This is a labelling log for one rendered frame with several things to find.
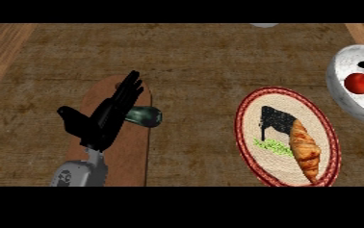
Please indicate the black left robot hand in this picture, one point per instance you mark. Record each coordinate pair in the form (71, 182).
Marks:
(105, 119)

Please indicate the oval red-rimmed woven placemat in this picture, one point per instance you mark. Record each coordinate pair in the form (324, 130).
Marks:
(272, 171)

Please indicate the white marbled bowl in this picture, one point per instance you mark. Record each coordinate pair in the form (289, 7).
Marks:
(342, 74)

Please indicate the dark green vegetable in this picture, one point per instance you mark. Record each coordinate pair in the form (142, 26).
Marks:
(145, 115)

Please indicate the brown wooden cutting board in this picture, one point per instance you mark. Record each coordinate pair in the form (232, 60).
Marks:
(127, 151)

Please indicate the golden brown croissant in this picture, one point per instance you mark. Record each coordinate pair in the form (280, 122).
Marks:
(305, 151)

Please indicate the pale grey object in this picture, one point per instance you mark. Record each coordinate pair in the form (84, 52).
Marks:
(263, 25)

